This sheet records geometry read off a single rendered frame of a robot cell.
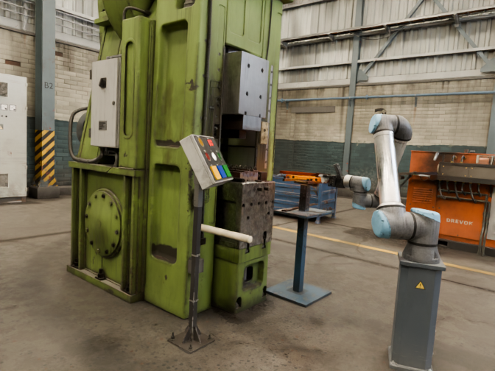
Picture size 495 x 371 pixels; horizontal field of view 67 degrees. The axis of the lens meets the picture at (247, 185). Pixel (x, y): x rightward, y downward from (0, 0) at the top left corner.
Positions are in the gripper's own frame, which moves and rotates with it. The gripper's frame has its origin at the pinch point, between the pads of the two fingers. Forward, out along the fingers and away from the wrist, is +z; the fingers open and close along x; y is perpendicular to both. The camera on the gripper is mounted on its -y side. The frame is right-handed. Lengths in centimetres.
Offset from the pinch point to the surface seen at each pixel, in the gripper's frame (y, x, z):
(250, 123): -31, -48, 31
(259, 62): -73, -42, 33
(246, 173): 3, -48, 30
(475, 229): 63, 304, -57
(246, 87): -54, -54, 32
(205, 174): 0, -111, 3
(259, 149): -14, -16, 46
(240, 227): 38, -57, 23
